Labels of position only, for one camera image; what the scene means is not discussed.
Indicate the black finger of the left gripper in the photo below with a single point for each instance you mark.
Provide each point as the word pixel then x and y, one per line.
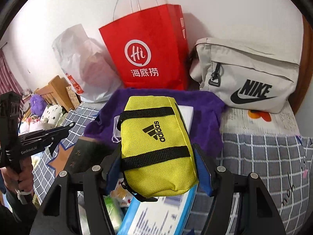
pixel 37 141

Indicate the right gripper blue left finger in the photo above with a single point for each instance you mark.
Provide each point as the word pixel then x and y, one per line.
pixel 112 176

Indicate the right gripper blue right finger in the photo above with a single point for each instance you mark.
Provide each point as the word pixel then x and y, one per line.
pixel 204 176

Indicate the yellow Adidas pouch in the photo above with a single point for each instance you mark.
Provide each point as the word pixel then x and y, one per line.
pixel 157 159

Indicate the white sponge block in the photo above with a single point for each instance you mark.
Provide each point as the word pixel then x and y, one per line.
pixel 187 113

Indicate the orange print snack packet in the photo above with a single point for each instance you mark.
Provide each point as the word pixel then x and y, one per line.
pixel 121 195

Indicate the green tissue packet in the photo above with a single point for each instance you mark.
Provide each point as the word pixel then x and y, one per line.
pixel 115 213

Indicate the person's left hand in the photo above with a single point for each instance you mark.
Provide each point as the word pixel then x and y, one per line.
pixel 22 181

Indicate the purple plush toy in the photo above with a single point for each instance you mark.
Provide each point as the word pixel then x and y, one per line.
pixel 38 105

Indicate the white spotted pillow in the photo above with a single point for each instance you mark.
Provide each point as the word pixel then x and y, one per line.
pixel 51 116

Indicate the dark green tea box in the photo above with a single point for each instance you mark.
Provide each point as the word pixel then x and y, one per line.
pixel 86 153

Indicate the wooden bed headboard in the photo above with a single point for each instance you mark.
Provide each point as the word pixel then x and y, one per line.
pixel 55 93

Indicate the blue tissue pack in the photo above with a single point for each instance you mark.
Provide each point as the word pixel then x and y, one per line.
pixel 168 215

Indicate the framed picture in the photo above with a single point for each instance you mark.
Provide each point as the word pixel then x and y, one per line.
pixel 74 98

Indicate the purple fleece towel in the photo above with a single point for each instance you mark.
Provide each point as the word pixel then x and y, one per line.
pixel 205 128

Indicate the grey checkered bed sheet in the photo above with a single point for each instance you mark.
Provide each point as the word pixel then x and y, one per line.
pixel 269 145

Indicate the white plastic Miniso bag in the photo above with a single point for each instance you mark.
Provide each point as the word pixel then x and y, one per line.
pixel 83 62

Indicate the beige Nike waist bag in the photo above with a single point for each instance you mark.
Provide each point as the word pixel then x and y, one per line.
pixel 244 75

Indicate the red paper shopping bag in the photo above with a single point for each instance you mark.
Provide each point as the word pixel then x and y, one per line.
pixel 149 48

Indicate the brown wooden door frame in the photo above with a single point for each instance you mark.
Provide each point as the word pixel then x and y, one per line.
pixel 305 73

